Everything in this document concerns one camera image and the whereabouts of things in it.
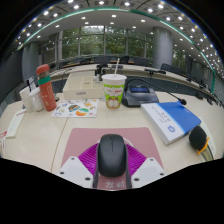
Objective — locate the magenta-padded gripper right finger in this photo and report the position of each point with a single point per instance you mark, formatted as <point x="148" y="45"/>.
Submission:
<point x="150" y="170"/>

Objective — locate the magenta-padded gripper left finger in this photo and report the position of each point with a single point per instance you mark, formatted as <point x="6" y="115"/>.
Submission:
<point x="73" y="170"/>

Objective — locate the black computer mouse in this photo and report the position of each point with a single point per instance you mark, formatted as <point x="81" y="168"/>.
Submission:
<point x="111" y="155"/>

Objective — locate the pink mouse pad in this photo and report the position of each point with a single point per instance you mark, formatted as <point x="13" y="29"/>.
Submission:
<point x="83" y="138"/>

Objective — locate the blue and white book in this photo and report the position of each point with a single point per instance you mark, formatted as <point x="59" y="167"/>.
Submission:
<point x="171" y="120"/>

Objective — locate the black handheld microphone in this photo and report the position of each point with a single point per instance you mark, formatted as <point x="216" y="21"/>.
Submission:
<point x="197" y="137"/>

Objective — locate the colourful sticker sheet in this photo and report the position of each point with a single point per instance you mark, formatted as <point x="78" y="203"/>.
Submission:
<point x="75" y="108"/>

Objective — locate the white booklet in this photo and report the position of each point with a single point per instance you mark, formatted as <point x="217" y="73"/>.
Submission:
<point x="16" y="123"/>

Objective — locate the gooseneck desk microphone unit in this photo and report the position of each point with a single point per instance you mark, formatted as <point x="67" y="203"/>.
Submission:
<point x="140" y="95"/>

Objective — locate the red and white leaflet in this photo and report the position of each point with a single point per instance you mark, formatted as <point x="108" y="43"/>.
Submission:
<point x="2" y="141"/>

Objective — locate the red drink bottle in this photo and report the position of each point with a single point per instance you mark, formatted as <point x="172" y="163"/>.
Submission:
<point x="46" y="91"/>

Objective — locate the white cardboard box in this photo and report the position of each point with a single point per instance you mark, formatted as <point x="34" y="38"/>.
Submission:
<point x="81" y="87"/>

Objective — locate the paper cup with straw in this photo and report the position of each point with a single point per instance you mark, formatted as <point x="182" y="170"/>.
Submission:
<point x="114" y="91"/>

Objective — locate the dark office chairs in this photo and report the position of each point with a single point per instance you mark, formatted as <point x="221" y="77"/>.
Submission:
<point x="141" y="61"/>

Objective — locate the ceiling lights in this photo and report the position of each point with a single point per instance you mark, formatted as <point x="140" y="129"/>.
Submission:
<point x="101" y="2"/>

